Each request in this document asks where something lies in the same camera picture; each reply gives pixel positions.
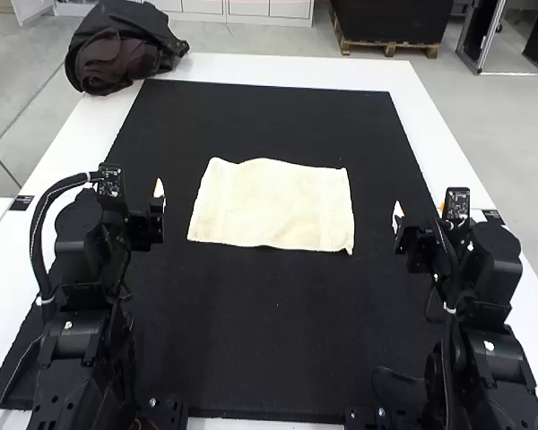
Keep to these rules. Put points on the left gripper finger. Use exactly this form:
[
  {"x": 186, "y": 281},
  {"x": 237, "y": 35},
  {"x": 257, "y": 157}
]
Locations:
[{"x": 159, "y": 190}]

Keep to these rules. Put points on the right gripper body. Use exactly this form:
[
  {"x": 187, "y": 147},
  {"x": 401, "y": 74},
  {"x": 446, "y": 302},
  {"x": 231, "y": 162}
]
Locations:
[{"x": 423, "y": 246}]

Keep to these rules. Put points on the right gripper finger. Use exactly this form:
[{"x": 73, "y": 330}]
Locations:
[
  {"x": 443, "y": 209},
  {"x": 398, "y": 210}
]

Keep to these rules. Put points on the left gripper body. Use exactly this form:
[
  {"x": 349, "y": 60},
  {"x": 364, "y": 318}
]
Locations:
[{"x": 145, "y": 228}]

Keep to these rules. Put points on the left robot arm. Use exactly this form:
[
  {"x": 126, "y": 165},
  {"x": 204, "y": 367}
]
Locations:
[{"x": 85, "y": 233}]

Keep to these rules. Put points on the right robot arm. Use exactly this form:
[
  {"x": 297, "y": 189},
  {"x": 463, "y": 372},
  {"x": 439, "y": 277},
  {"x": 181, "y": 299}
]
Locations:
[{"x": 493, "y": 260}]

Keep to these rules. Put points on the pale towel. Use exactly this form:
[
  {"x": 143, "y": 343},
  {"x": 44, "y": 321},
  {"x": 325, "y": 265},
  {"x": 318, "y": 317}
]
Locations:
[{"x": 269, "y": 206}]

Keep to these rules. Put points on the black clothing pile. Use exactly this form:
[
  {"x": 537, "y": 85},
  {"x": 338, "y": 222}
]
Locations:
[{"x": 116, "y": 49}]

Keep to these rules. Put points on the black mat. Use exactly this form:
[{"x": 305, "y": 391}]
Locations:
[{"x": 269, "y": 313}]

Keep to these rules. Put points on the wooden pallet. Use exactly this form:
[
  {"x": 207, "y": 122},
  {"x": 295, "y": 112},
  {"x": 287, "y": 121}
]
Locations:
[{"x": 387, "y": 46}]

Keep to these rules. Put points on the black crate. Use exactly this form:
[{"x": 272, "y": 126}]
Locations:
[{"x": 385, "y": 18}]

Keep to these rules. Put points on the grey cupboard with shelves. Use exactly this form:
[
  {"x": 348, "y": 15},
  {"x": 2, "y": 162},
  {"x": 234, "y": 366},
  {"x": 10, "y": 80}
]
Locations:
[{"x": 33, "y": 9}]

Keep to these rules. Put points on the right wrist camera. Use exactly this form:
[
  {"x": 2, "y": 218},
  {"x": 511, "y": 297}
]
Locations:
[{"x": 457, "y": 203}]

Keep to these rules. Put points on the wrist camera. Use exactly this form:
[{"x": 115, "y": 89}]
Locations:
[
  {"x": 111, "y": 183},
  {"x": 457, "y": 203}
]

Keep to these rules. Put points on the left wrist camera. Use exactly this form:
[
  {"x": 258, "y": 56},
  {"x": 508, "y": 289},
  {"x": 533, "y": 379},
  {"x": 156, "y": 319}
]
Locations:
[{"x": 111, "y": 183}]

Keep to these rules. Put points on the metal frame trolley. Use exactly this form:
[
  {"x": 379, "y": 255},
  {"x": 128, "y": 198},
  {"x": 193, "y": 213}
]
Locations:
[{"x": 491, "y": 36}]

